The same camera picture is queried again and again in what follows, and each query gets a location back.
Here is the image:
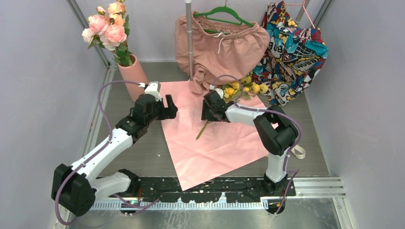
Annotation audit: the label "metal stand pole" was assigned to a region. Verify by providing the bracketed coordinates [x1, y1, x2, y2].
[184, 0, 193, 81]

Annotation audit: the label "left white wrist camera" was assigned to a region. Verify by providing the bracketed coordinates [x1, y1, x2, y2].
[144, 81, 162, 101]

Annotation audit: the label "colourful comic print garment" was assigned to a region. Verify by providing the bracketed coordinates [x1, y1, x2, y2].
[252, 1, 329, 106]

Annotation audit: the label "green clothes hanger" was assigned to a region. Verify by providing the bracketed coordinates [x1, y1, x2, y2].
[193, 1, 254, 28]

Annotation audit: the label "grey metal rack pole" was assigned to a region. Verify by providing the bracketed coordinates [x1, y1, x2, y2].
[295, 0, 312, 24]

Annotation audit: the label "purple cable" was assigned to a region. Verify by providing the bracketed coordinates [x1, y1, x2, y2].
[210, 74, 303, 216]
[54, 80, 160, 226]

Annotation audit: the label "aluminium rail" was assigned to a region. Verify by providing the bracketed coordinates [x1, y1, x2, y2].
[71, 197, 269, 211]

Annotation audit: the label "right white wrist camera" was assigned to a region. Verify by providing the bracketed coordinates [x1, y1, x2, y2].
[214, 88, 224, 99]

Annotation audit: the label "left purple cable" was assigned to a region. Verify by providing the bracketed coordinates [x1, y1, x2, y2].
[54, 80, 160, 226]

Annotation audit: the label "artificial flower bouquet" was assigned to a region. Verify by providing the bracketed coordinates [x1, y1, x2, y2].
[196, 74, 269, 140]

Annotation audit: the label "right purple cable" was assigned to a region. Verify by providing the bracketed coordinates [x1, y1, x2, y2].
[210, 74, 303, 216]

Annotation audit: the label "pink clothes hanger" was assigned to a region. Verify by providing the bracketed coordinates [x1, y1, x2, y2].
[284, 0, 317, 29]

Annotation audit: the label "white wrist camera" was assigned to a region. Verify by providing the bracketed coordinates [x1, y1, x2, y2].
[144, 81, 162, 101]
[214, 88, 224, 99]

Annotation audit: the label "pink shorts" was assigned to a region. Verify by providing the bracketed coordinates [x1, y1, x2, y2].
[174, 16, 270, 94]

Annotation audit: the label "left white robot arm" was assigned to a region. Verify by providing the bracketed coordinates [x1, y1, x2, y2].
[51, 94, 178, 217]

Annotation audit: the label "cream ribbon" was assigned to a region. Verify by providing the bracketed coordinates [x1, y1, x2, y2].
[291, 145, 306, 159]

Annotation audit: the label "pink wrapping paper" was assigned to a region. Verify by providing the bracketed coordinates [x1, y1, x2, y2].
[160, 81, 268, 190]

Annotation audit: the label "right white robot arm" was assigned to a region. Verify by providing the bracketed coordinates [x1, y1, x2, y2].
[202, 91, 299, 196]

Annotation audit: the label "pink rose stem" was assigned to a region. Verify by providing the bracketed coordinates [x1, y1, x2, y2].
[88, 5, 134, 67]

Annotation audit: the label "pink cylindrical vase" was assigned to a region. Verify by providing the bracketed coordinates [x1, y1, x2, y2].
[118, 54, 149, 102]

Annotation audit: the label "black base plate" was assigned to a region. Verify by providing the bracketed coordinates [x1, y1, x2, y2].
[118, 177, 296, 203]

